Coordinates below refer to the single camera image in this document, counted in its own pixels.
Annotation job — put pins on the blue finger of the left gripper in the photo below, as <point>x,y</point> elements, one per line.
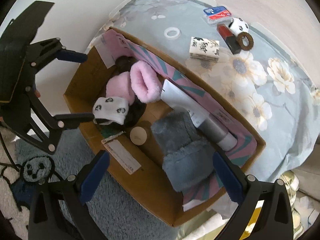
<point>72,121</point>
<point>71,56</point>

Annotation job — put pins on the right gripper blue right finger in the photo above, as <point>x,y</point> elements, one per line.
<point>231,176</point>

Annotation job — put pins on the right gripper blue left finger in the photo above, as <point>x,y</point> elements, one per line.
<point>91,175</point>

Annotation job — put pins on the panda sock with black opening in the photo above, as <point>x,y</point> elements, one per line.
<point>109,110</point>

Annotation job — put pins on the grey blue fluffy sock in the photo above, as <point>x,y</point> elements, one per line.
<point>188,156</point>

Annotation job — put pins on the silver cosmetic tube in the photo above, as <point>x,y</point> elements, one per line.
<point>208,124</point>

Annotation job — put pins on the small pink fluffy sock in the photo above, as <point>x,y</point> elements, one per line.
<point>120,86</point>

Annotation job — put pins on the black bottle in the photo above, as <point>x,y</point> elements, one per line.
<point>136,110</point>

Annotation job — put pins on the beige cylinder jar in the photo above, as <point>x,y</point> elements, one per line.
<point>139,135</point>

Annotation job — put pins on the large pink fluffy sock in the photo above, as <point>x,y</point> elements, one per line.
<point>145,83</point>

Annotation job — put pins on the white box with calligraphy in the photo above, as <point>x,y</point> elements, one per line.
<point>204,49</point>

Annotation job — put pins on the red and black box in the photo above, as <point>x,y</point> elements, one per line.
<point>229,38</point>

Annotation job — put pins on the red blue plastic packet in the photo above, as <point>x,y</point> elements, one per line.
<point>217,14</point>

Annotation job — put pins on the person's left hand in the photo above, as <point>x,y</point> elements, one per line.
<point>37,93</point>

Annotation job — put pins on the cardboard box with pink lining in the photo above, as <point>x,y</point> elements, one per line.
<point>139,169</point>

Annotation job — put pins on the floral light blue tablecloth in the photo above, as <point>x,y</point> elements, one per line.
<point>264,84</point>

